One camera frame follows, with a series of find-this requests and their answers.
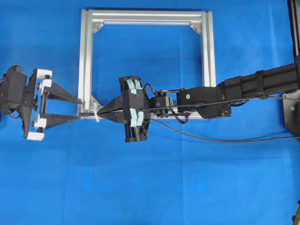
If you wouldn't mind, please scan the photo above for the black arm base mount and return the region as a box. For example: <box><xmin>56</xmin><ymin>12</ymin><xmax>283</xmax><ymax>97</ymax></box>
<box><xmin>283</xmin><ymin>0</ymin><xmax>300</xmax><ymax>140</ymax></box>

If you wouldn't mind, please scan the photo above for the blue cloth mat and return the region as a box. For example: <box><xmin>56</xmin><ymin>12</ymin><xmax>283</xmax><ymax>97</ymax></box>
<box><xmin>0</xmin><ymin>0</ymin><xmax>300</xmax><ymax>225</ymax></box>

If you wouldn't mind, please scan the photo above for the aluminium corner bracket bottom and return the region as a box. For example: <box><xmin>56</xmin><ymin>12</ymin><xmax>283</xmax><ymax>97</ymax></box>
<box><xmin>90</xmin><ymin>95</ymin><xmax>103</xmax><ymax>113</ymax></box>

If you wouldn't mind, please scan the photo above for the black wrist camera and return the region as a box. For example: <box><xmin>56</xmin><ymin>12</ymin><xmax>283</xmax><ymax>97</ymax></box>
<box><xmin>150</xmin><ymin>90</ymin><xmax>173</xmax><ymax>118</ymax></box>

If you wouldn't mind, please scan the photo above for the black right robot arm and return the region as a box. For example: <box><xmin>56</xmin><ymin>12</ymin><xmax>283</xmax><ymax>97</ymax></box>
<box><xmin>97</xmin><ymin>57</ymin><xmax>300</xmax><ymax>143</ymax></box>

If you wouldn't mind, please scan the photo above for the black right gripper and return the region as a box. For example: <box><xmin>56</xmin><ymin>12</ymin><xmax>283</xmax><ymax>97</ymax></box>
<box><xmin>97</xmin><ymin>76</ymin><xmax>150</xmax><ymax>143</ymax></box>

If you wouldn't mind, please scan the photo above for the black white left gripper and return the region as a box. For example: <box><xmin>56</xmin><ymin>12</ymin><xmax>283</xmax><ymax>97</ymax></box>
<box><xmin>0</xmin><ymin>65</ymin><xmax>82</xmax><ymax>141</ymax></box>

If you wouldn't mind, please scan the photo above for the aluminium corner bracket right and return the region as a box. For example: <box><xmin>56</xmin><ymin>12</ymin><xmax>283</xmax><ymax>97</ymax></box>
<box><xmin>190</xmin><ymin>22</ymin><xmax>202</xmax><ymax>35</ymax></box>

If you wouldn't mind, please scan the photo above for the black wire with plug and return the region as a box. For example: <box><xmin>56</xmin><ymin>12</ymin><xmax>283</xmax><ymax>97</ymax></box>
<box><xmin>75</xmin><ymin>112</ymin><xmax>300</xmax><ymax>143</ymax></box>

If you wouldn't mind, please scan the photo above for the aluminium corner bracket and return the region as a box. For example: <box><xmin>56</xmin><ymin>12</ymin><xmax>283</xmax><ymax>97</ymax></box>
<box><xmin>92</xmin><ymin>22</ymin><xmax>104</xmax><ymax>34</ymax></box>
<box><xmin>190</xmin><ymin>22</ymin><xmax>202</xmax><ymax>35</ymax></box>
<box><xmin>90</xmin><ymin>95</ymin><xmax>103</xmax><ymax>113</ymax></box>

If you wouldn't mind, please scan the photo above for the aluminium extrusion frame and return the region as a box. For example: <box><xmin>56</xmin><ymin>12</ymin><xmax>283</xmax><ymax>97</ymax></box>
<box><xmin>77</xmin><ymin>9</ymin><xmax>216</xmax><ymax>121</ymax></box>

